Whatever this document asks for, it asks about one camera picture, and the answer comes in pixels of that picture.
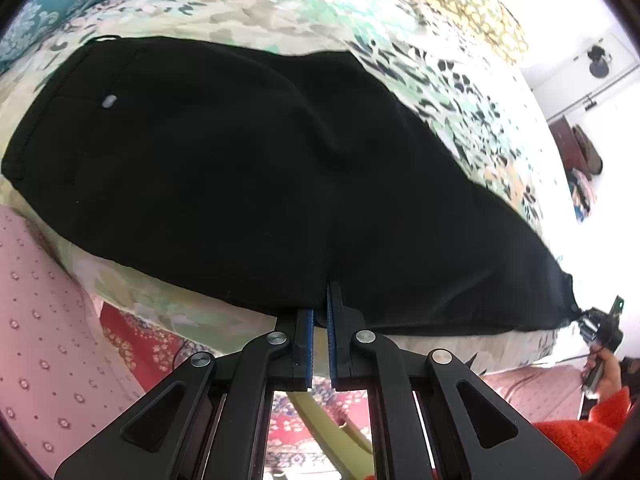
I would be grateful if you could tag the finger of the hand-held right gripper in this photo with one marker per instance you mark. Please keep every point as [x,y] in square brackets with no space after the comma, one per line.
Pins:
[587,324]

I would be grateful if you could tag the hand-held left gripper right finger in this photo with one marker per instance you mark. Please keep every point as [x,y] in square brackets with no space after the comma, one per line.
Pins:
[332,345]

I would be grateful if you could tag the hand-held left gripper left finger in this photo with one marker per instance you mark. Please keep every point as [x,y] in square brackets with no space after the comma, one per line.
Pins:
[307,345]

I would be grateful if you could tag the black pants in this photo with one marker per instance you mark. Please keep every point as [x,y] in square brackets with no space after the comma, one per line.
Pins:
[225,185]

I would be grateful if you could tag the person's right hand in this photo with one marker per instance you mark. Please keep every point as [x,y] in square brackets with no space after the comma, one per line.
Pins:
[609,375]

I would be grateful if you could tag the yellow green plastic item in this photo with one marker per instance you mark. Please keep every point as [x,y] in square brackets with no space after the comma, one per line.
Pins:
[320,425]

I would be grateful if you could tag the pile of clothes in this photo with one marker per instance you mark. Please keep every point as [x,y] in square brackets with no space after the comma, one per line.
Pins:
[582,192]

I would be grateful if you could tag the brown bag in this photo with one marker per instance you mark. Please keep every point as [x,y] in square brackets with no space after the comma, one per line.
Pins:
[590,152]

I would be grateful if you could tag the red patterned rug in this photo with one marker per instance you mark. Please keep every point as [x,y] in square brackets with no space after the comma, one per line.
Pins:
[130,345]

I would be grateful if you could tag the brown wooden cabinet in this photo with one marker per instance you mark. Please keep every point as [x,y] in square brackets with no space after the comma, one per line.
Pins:
[562,142]

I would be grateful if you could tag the pink dotted mat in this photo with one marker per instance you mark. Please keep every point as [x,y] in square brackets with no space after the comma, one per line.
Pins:
[50,335]

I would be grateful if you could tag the black hanging hat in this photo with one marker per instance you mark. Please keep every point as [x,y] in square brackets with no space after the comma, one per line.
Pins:
[596,62]

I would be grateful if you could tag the blue patterned pillow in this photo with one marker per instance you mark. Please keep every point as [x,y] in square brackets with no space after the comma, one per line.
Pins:
[30,25]

